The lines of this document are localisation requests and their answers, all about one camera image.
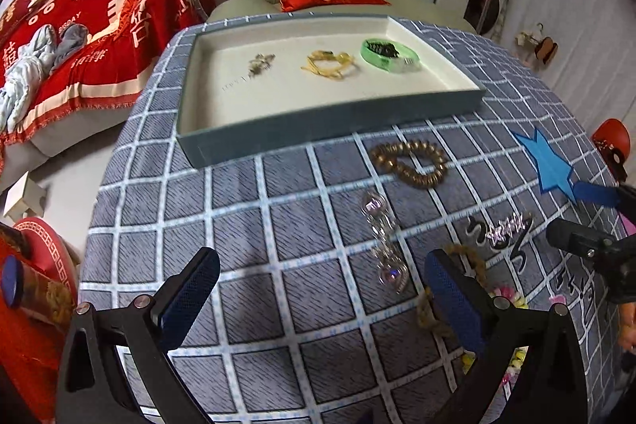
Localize pink yellow spiral tie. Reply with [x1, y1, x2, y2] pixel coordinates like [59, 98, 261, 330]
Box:
[448, 278, 551, 384]

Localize silver star hair clip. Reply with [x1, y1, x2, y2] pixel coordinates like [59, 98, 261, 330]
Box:
[485, 213, 526, 250]

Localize brown braided hair tie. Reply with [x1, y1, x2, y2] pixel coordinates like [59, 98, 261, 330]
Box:
[416, 243, 491, 338]

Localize bronze spiral hair tie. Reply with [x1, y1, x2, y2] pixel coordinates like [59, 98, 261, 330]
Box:
[368, 139, 450, 191]

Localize green translucent bangle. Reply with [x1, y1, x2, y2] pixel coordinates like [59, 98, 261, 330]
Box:
[360, 39, 419, 74]

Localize black comb clip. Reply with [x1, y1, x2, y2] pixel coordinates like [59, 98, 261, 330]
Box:
[365, 40, 400, 59]

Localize yellow cord bracelet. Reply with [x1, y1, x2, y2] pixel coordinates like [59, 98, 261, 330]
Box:
[301, 49, 358, 81]

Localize beige bow crystal clip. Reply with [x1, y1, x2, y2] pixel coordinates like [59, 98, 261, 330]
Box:
[248, 54, 275, 77]

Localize teal jewelry tray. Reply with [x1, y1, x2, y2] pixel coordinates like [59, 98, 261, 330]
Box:
[176, 13, 485, 168]

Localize operator hand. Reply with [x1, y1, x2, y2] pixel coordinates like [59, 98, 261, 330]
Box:
[618, 302, 636, 374]

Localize grey grid tablecloth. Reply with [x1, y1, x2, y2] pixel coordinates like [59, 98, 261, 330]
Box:
[81, 26, 624, 423]

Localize grey white clothes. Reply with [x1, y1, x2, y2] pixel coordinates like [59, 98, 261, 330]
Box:
[1, 23, 88, 132]

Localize red blanket sofa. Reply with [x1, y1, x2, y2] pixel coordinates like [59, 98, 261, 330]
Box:
[1, 0, 215, 188]

